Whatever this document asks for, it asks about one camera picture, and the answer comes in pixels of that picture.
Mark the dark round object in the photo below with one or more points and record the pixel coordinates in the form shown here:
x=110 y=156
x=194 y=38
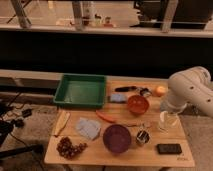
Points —
x=145 y=92

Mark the light blue towel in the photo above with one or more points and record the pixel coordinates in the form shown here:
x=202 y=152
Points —
x=89 y=129

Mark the black phone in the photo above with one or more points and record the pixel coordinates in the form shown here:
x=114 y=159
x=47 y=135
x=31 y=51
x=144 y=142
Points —
x=169 y=149

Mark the black handled utensil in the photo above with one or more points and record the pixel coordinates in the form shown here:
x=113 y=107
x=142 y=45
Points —
x=125 y=89

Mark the green plastic tray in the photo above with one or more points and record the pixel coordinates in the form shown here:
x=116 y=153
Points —
x=81 y=91

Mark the orange fruit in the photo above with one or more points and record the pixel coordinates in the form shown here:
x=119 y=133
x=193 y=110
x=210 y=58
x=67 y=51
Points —
x=160 y=91

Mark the bunch of dark grapes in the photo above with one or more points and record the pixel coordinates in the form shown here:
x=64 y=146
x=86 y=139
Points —
x=68 y=150

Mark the small metal cup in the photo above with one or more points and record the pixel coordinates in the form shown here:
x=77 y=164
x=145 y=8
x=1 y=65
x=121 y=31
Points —
x=142 y=137

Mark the orange bowl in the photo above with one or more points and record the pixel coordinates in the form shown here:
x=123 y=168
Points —
x=137 y=104

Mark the wooden spatula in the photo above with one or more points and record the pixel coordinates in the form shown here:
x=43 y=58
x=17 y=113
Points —
x=61 y=123

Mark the wooden table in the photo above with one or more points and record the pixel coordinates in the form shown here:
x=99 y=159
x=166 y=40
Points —
x=136 y=156

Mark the orange carrot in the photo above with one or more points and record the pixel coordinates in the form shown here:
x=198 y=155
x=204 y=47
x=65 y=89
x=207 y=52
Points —
x=105 y=117

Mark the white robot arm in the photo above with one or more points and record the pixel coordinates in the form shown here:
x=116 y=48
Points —
x=190 y=86

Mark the purple bowl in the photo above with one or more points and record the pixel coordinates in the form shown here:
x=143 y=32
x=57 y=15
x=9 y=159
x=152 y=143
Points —
x=117 y=138

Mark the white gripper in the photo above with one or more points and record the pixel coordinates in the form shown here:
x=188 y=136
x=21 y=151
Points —
x=167 y=121

